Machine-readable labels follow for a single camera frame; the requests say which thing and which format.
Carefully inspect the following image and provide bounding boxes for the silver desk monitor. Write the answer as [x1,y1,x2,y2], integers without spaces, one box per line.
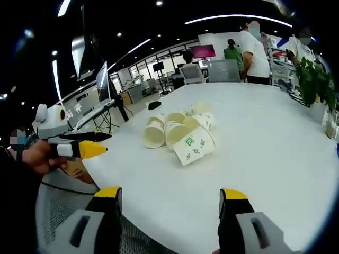
[95,61,111,103]

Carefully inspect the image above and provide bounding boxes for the green potted plant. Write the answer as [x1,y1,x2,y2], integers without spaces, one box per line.
[295,56,339,113]

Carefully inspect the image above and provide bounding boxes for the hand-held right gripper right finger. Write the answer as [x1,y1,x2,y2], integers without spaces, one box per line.
[217,187,302,254]

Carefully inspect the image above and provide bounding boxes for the pink monitor screen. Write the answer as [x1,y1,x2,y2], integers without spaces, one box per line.
[191,44,217,60]

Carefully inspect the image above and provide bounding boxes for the black tripod stand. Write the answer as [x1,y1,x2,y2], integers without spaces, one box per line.
[88,31,131,123]

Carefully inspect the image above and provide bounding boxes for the cables on table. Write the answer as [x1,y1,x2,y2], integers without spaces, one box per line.
[276,78,311,108]

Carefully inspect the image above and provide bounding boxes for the pile of white paper cups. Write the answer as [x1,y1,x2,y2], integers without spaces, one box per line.
[142,102,217,167]

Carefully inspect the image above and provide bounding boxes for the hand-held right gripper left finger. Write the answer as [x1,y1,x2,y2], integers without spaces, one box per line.
[54,186,123,254]

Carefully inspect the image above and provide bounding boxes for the grey mesh chair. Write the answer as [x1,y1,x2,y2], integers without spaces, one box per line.
[35,182,177,254]

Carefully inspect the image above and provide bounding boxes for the grey laptop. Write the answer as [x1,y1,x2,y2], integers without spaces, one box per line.
[207,59,242,84]

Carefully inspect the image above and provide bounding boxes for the person's left hand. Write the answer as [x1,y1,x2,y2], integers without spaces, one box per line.
[22,139,68,175]

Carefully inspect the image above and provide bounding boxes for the black screen on stand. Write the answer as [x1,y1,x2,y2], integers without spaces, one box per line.
[153,61,165,94]

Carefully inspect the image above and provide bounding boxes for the white table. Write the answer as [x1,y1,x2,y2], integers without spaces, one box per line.
[81,81,339,254]

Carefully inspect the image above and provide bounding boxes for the white office chair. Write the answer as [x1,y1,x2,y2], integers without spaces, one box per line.
[179,63,206,85]

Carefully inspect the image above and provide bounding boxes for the silver laptop on stand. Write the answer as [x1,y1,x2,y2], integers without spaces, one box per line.
[75,99,117,128]

